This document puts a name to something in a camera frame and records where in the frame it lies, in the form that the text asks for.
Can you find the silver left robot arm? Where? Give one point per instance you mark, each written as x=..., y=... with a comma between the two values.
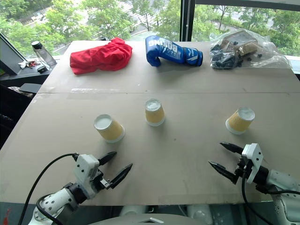
x=58, y=199

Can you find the bunch of keys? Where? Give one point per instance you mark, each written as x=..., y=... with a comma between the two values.
x=28, y=63

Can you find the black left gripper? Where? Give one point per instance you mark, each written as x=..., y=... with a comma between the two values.
x=99, y=181

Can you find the brown cardboard box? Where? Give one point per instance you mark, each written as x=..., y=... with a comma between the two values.
x=243, y=45

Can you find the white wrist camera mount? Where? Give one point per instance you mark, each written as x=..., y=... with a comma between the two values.
x=253, y=154
x=85, y=167

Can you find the red cloth garment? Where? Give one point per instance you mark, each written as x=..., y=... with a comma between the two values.
x=100, y=56

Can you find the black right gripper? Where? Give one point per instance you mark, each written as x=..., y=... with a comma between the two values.
x=242, y=170

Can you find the heap of small black parts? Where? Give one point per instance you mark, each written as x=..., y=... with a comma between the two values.
x=222, y=61

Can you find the clear plastic bag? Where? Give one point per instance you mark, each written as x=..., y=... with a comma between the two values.
x=269, y=58

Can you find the small black key fob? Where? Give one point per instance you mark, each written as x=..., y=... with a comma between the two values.
x=41, y=69

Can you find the blue boxing glove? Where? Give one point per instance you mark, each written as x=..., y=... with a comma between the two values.
x=166, y=51

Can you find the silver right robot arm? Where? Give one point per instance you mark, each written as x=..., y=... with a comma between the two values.
x=281, y=182

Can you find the black window frame post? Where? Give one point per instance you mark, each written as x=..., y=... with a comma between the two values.
x=187, y=21

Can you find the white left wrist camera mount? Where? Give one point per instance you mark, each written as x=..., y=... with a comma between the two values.
x=85, y=167

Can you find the yellow ribbed paper cup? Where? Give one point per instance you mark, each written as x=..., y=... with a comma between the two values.
x=239, y=123
x=110, y=131
x=154, y=114

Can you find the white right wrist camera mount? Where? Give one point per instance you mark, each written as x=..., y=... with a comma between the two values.
x=253, y=154

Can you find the silver robot torso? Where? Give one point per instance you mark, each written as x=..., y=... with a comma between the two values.
x=150, y=221

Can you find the clear water bottle black cap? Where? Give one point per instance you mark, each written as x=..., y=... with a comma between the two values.
x=44, y=55

